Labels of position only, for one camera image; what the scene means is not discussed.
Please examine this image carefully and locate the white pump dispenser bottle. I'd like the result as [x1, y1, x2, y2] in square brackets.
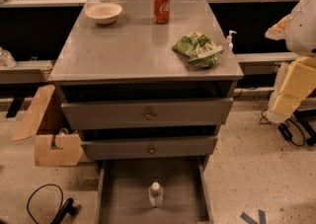
[226, 31, 237, 51]

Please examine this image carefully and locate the black cable right floor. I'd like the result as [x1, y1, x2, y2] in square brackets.
[259, 108, 307, 147]

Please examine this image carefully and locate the black cable loop on floor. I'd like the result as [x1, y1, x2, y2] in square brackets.
[26, 184, 65, 224]

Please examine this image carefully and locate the grey drawer cabinet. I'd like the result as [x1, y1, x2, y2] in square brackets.
[47, 0, 245, 224]

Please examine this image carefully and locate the red cola can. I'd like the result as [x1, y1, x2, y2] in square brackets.
[154, 0, 170, 24]

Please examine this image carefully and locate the white ceramic bowl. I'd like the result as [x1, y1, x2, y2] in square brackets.
[86, 3, 122, 25]

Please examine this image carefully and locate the notched wooden block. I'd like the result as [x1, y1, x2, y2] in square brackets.
[34, 134, 83, 167]

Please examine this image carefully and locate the grey top drawer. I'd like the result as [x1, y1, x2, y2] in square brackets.
[61, 98, 233, 130]

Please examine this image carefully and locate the leaning wooden board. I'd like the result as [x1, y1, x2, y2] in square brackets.
[12, 85, 55, 141]

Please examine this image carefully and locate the blue tape floor mark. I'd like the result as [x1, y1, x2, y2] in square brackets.
[239, 209, 268, 224]

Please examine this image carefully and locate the clear plastic water bottle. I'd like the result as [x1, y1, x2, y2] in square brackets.
[148, 182, 164, 207]

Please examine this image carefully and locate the clear plastic container left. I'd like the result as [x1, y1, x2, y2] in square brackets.
[0, 47, 17, 69]

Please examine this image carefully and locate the grey middle drawer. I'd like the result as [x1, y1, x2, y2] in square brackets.
[81, 136, 217, 160]

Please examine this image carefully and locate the black stand leg right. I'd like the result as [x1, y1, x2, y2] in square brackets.
[294, 110, 316, 146]

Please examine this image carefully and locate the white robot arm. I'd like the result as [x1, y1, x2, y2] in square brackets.
[266, 0, 316, 123]

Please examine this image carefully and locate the grey open bottom drawer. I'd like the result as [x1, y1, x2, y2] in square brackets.
[95, 157, 213, 224]

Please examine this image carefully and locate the green chip bag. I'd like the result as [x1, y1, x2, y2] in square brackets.
[172, 32, 224, 68]

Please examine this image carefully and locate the black stand foot left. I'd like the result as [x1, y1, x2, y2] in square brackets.
[50, 198, 78, 224]

